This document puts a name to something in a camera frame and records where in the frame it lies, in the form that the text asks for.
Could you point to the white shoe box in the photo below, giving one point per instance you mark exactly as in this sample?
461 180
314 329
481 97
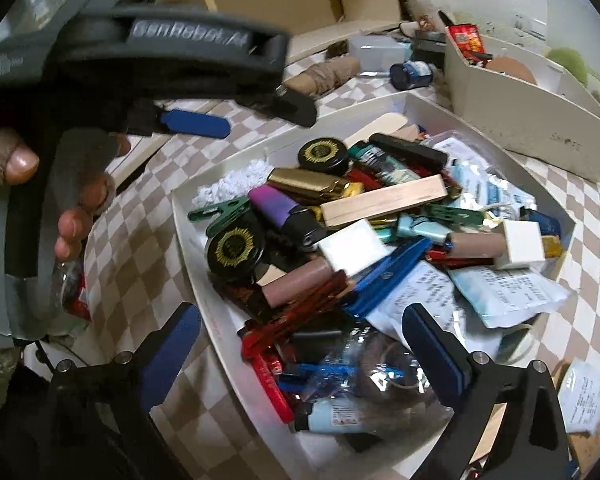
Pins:
520 125

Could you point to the white blue mask packet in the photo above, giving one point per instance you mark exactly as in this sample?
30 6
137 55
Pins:
510 290
585 395

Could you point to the gold lighter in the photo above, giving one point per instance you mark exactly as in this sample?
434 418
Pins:
305 184

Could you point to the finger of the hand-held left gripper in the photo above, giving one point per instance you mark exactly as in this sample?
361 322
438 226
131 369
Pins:
195 122
290 106

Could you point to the pale blue labelled tube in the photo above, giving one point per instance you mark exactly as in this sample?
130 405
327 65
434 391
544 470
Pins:
330 417

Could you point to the white printed paper packet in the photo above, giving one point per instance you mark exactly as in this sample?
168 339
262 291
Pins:
415 300

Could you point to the short brown tube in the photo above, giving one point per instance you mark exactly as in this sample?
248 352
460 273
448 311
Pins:
475 246

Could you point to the pale blue lighter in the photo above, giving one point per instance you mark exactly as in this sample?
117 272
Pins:
422 227

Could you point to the white USB charger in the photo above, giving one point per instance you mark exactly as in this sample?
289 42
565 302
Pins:
522 242

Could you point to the teal lighter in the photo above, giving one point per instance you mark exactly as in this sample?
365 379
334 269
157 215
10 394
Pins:
385 161

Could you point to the red snack packet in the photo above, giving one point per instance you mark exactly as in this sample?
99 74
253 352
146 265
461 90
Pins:
464 42

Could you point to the brown cup in plastic wrap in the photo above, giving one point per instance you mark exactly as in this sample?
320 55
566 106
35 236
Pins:
385 375

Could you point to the pink brown tube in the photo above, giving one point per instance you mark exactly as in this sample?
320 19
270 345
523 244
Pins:
297 284

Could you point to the white plastic block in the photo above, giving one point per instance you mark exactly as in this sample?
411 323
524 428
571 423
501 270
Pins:
352 247

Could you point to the round brown lid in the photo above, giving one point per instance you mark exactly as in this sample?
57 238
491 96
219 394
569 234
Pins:
510 71

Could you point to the black lighter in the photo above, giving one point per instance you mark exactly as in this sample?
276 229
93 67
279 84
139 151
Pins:
410 149

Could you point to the white shallow cardboard box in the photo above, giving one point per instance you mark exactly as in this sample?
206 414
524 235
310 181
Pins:
260 440

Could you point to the translucent plastic box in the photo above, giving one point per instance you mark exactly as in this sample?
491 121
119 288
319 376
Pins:
380 55

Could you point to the purple lighter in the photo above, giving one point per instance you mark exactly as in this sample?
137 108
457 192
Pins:
275 207

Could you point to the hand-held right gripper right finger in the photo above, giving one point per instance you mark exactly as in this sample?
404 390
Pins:
435 355

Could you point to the person's left hand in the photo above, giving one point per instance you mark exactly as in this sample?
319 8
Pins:
17 162

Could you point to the blue ink bottle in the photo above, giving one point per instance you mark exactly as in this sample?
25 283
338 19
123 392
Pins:
412 75

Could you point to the red translucent plastic item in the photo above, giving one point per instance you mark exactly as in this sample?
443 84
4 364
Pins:
300 320

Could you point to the green plush toy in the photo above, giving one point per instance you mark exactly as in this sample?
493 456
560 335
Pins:
567 65

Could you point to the green clothespin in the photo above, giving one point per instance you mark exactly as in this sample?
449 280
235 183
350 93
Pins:
455 215
215 211

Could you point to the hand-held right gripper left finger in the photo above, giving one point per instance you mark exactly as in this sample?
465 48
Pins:
175 355

